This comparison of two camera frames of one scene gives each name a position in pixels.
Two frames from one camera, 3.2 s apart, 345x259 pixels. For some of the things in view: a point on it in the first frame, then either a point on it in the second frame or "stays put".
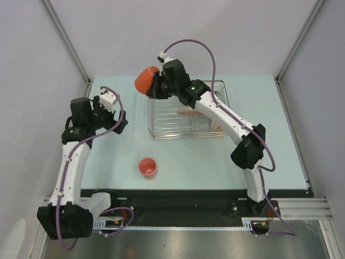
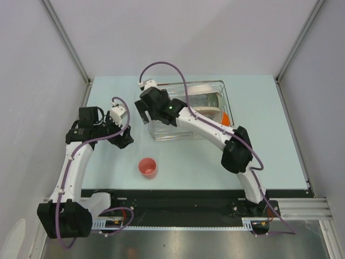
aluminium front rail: x=288 y=208 stays put
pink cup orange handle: x=147 y=168 stays put
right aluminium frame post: x=298 y=40 stays put
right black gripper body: x=163 y=89 -> x=143 y=108
